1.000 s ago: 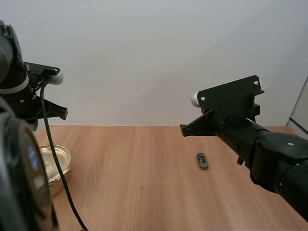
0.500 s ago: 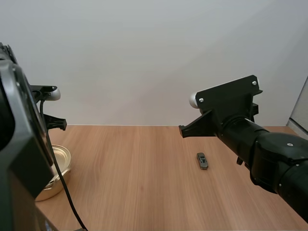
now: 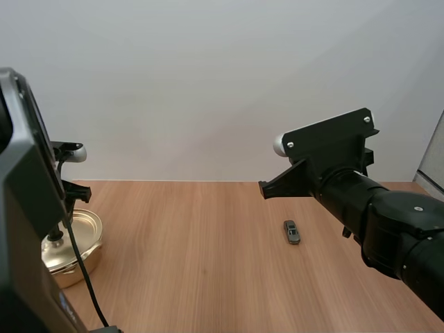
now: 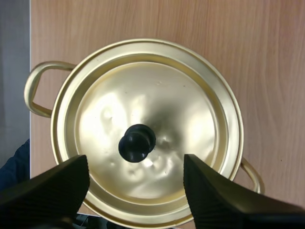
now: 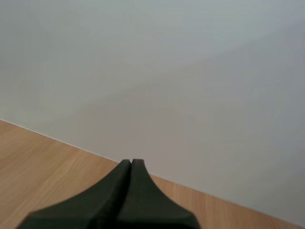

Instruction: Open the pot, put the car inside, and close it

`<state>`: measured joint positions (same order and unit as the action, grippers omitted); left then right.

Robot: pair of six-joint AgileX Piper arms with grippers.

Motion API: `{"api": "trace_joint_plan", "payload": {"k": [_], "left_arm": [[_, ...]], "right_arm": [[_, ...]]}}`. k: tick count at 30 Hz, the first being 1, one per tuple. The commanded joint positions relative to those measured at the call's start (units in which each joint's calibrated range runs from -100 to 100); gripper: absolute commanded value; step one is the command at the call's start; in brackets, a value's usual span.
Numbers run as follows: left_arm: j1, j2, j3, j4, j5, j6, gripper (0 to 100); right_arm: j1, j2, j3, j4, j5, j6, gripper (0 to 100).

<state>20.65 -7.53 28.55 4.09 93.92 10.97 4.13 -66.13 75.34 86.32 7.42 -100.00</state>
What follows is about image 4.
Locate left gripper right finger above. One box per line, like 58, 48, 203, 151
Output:
183, 154, 305, 229

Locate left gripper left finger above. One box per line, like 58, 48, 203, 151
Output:
0, 154, 91, 229

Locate gold lid with black knob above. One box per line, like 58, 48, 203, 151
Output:
52, 39, 242, 222

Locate gold pot with two handles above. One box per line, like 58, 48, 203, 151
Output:
23, 37, 265, 227

